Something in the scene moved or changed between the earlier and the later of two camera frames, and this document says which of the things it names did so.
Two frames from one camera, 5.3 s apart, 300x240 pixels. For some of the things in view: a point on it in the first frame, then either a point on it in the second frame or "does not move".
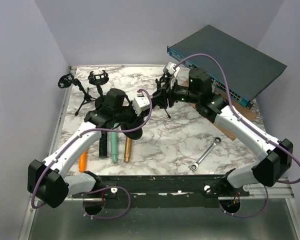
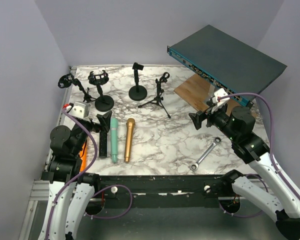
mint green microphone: x=114 y=149 does not move
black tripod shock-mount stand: x=67 y=80 does not move
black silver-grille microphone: x=103 y=145 does not move
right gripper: x=161 y=96 -> x=200 y=115
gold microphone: x=128 y=149 does not move
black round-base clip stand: x=135 y=135 -> x=137 y=92
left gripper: x=136 y=118 -> x=104 y=120
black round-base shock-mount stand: x=98 y=80 does not move
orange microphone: x=83 y=162 does not move
